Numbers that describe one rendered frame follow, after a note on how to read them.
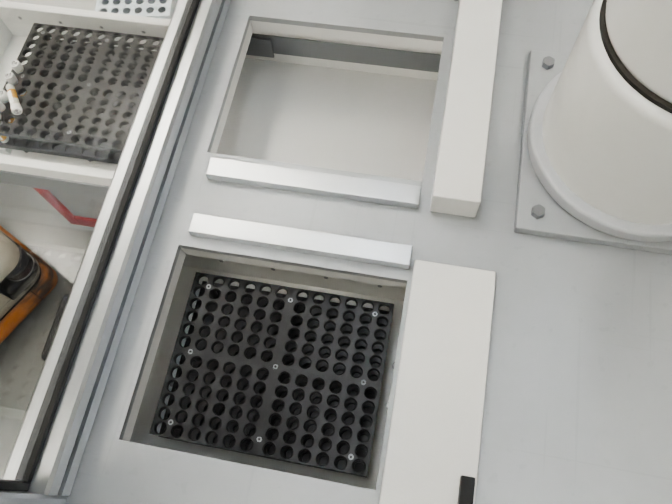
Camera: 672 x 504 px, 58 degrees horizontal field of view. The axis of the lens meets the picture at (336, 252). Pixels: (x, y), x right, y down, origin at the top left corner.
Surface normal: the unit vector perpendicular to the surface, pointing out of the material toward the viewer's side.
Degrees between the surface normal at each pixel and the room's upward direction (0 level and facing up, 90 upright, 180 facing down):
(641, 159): 90
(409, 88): 0
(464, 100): 0
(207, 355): 0
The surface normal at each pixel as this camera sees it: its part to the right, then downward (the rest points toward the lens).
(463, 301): -0.05, -0.38
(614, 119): -0.79, 0.58
